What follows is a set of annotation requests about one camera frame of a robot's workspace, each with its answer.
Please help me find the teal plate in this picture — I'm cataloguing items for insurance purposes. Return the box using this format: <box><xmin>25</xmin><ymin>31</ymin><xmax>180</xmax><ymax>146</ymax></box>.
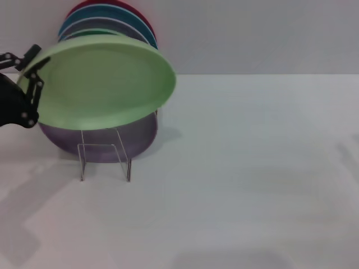
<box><xmin>58</xmin><ymin>3</ymin><xmax>158</xmax><ymax>49</ymax></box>

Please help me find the light green plate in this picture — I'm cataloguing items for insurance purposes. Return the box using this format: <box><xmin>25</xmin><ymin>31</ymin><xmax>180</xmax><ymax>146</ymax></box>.
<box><xmin>16</xmin><ymin>34</ymin><xmax>178</xmax><ymax>131</ymax></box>

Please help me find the grey lavender plate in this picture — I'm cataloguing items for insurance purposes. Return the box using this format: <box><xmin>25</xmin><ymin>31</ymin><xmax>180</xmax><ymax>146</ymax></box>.
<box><xmin>59</xmin><ymin>16</ymin><xmax>153</xmax><ymax>45</ymax></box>

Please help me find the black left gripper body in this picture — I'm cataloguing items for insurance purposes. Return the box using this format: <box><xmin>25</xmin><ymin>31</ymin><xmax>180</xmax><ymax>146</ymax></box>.
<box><xmin>0</xmin><ymin>72</ymin><xmax>29</xmax><ymax>128</ymax></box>

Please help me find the purple plate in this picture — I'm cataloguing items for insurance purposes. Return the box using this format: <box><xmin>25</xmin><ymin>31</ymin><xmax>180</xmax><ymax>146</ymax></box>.
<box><xmin>37</xmin><ymin>110</ymin><xmax>159</xmax><ymax>165</ymax></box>

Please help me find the metal wire plate rack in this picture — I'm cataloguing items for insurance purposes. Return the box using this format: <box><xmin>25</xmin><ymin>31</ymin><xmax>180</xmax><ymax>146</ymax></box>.
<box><xmin>76</xmin><ymin>109</ymin><xmax>161</xmax><ymax>183</ymax></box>

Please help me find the dark green plate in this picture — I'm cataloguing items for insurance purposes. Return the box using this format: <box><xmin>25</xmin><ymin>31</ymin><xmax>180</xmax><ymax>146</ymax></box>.
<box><xmin>69</xmin><ymin>28</ymin><xmax>122</xmax><ymax>38</ymax></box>

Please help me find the red plate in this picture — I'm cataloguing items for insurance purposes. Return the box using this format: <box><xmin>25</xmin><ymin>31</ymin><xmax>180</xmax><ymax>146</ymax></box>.
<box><xmin>67</xmin><ymin>0</ymin><xmax>161</xmax><ymax>52</ymax></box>

